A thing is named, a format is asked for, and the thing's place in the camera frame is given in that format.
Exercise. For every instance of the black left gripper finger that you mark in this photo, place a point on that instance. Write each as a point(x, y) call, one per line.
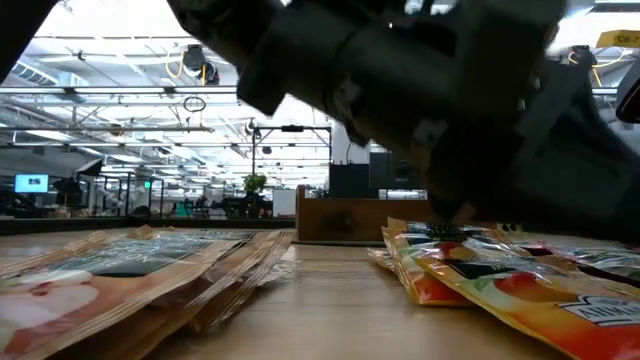
point(500, 175)
point(455, 185)

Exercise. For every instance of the wooden tea organizer box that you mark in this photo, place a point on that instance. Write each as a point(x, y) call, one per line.
point(350, 220)

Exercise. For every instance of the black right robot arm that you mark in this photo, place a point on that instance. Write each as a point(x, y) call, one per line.
point(630, 95)

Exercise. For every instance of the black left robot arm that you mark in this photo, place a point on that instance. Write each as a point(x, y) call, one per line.
point(280, 50)

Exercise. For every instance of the black cabinet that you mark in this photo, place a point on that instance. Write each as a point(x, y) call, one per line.
point(350, 180)

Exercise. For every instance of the white panel board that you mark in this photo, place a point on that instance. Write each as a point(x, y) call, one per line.
point(284, 202)

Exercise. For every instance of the distant green plant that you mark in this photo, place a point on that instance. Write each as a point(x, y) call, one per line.
point(255, 183)

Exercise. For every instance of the lit computer monitor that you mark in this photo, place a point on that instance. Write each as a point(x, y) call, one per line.
point(31, 183)

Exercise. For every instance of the distant black rig frame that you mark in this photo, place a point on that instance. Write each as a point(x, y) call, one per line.
point(292, 128)

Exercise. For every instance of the black aluminium table frame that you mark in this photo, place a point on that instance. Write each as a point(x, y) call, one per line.
point(150, 223)

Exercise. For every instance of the silver ventilation duct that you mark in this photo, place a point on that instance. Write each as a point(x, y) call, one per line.
point(35, 72)

